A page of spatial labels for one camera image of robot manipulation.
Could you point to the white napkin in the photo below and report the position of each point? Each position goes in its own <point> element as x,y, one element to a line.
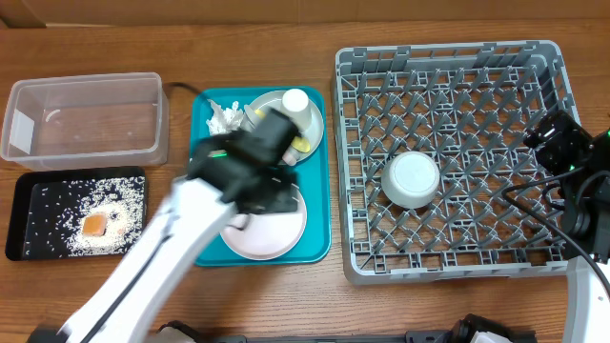
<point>224,120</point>

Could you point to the grey bowl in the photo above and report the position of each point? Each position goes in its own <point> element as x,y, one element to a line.
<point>410,180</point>

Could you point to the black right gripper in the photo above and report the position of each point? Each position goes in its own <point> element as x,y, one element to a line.
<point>551,143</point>

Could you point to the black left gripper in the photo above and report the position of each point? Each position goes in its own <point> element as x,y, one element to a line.
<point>280,191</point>

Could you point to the grey small plate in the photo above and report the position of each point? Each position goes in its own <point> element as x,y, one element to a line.
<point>314,124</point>

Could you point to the white plastic knife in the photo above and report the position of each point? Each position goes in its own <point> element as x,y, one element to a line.
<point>291,154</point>

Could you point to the orange food cube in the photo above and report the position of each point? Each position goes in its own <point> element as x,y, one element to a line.
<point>95,224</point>

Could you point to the white large plate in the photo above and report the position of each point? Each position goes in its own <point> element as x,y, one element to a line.
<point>266,236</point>

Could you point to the black plastic tray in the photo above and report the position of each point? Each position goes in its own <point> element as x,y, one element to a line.
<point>22,198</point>

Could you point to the grey dishwasher rack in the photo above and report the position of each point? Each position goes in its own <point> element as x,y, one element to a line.
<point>469,107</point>

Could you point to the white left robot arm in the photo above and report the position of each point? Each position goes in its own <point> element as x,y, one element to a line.
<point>123,309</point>

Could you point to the teal serving tray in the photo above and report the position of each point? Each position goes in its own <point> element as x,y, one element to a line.
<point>313,180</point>

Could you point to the clear plastic bin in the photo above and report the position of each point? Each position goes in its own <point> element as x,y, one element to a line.
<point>87,121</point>

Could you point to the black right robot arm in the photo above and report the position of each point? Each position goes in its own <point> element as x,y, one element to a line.
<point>585,219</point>

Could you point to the spilled white rice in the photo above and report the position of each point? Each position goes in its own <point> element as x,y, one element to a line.
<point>57,211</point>

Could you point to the white plastic cup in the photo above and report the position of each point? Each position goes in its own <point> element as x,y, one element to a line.
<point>295,103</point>

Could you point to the yellow plastic spoon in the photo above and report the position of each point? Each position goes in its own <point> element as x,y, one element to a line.
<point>301,144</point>

